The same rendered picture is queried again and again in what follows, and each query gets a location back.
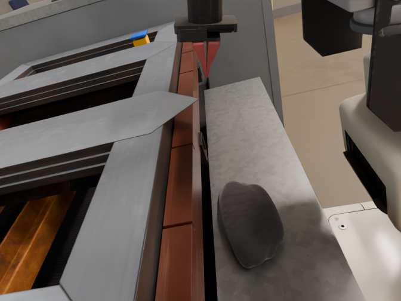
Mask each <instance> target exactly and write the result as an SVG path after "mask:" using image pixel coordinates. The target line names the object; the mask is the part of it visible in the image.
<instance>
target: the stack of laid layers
mask: <svg viewBox="0 0 401 301"><path fill-rule="evenodd" d="M132 42H133V40H130V39H127V40H124V41H120V42H116V43H113V44H109V45H105V46H102V47H98V48H95V49H92V50H88V51H84V52H81V53H77V54H73V55H70V56H66V57H62V58H59V59H55V60H52V61H49V62H45V63H41V64H37V65H34V66H31V67H30V68H28V69H27V70H26V71H25V72H23V73H22V74H21V75H20V76H18V77H17V78H16V79H20V78H24V77H27V76H31V75H35V74H38V73H42V72H46V71H49V70H53V69H56V68H60V67H63V66H68V65H72V64H75V63H79V62H82V61H86V60H89V59H93V58H96V57H100V56H105V55H107V54H112V53H115V52H118V51H122V50H126V49H129V48H133V47H134V45H133V43H132ZM182 47H183V43H182V42H177V47H176V51H175V58H174V65H173V69H172V76H171V83H170V87H169V92H170V93H176V94H177V92H178V81H179V75H180V65H181V54H182ZM145 62H146V60H142V61H139V62H135V63H130V64H126V65H123V66H119V67H115V68H112V69H108V70H104V71H101V72H97V73H93V74H90V75H85V76H82V77H79V78H75V79H70V80H67V81H63V82H59V83H56V84H52V85H48V86H45V87H41V88H37V89H34V90H30V91H25V92H23V93H18V94H15V95H12V96H7V97H3V98H0V115H4V114H6V113H11V112H15V111H18V110H23V109H27V108H31V107H34V106H39V105H42V104H46V103H50V102H54V101H58V100H61V99H66V98H69V97H73V96H78V95H80V94H85V93H89V92H92V91H97V90H100V89H104V88H108V87H112V86H116V85H119V84H124V83H127V82H131V81H135V80H138V79H139V78H140V75H141V73H142V70H143V68H144V65H145ZM16 79H15V80H16ZM174 120H175V117H173V118H172V119H170V120H169V121H168V122H166V123H165V124H164V126H163V130H162V137H161V145H160V149H159V156H158V163H157V167H156V174H155V181H154V185H153V192H152V199H151V203H150V210H149V217H148V221H147V228H146V235H145V239H144V246H143V254H142V258H141V265H140V271H139V276H138V283H137V289H136V294H135V301H155V295H156V285H157V278H158V267H159V257H160V250H161V240H162V230H163V223H164V212H165V202H166V191H167V185H168V175H169V163H170V157H171V149H172V136H173V130H174ZM113 144H114V142H113V143H108V144H105V145H100V146H95V147H92V148H88V149H83V150H78V151H75V152H71V153H66V154H62V155H57V156H53V157H49V158H45V159H40V160H37V161H32V162H27V163H24V164H19V165H14V166H10V167H5V168H1V169H0V195H3V194H8V193H12V192H17V191H22V190H25V189H30V188H36V187H39V186H44V185H50V184H53V183H58V182H63V181H67V180H72V179H77V178H80V177H86V176H91V175H94V174H100V173H102V172H103V169H104V166H105V165H106V162H107V159H108V157H109V154H110V151H111V149H112V146H113Z"/></svg>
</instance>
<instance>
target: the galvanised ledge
mask: <svg viewBox="0 0 401 301"><path fill-rule="evenodd" d="M204 96H205V115H206V132H207V142H208V160H209V178H210V188H211V206H212V224H213V234H214V251H215V270H216V279H217V297H218V301H366V299H365V297H364V295H363V293H362V291H361V289H360V287H359V285H358V283H357V281H356V279H355V277H354V274H353V272H352V270H351V268H350V266H349V264H348V261H347V259H346V257H345V255H344V253H343V251H342V249H341V247H340V245H339V243H338V241H337V238H336V236H335V234H334V232H333V230H332V228H331V226H330V224H329V222H328V220H327V218H326V216H325V213H324V211H323V209H322V207H321V205H320V203H319V200H318V198H317V196H316V194H315V192H314V190H313V188H312V186H311V184H310V182H309V180H308V178H307V175H306V173H305V171H304V169H303V167H302V165H301V163H300V160H299V159H298V157H297V154H296V153H295V150H294V148H293V146H292V144H291V142H290V140H289V137H288V135H287V133H286V131H285V129H284V127H283V125H282V123H281V121H280V119H279V117H278V114H277V112H276V110H275V108H274V106H273V104H272V101H271V100H270V97H269V95H268V94H267V91H266V89H265V87H264V85H263V83H262V81H261V79H260V77H257V78H252V79H247V80H244V81H240V82H235V83H232V84H228V85H224V86H220V87H215V88H211V89H208V90H204ZM231 180H233V181H236V182H239V183H247V184H249V185H250V184H257V185H260V186H261V187H263V188H264V189H265V190H266V192H267V193H268V194H269V195H270V197H271V199H272V201H273V202H274V204H275V206H276V208H277V210H278V212H279V215H280V218H281V219H282V223H283V228H284V237H283V241H282V242H281V243H280V244H279V245H278V246H277V249H276V252H275V254H274V256H273V257H272V258H270V259H266V260H265V261H264V262H263V263H262V264H261V265H259V266H253V267H251V268H246V267H244V266H242V265H241V264H240V263H239V261H238V259H237V258H236V256H235V254H234V251H233V249H232V246H231V244H230V242H229V240H228V237H227V235H226V232H225V230H224V226H223V222H222V219H221V214H220V206H219V193H220V190H221V188H222V187H223V186H224V185H225V184H226V183H227V182H229V181H231Z"/></svg>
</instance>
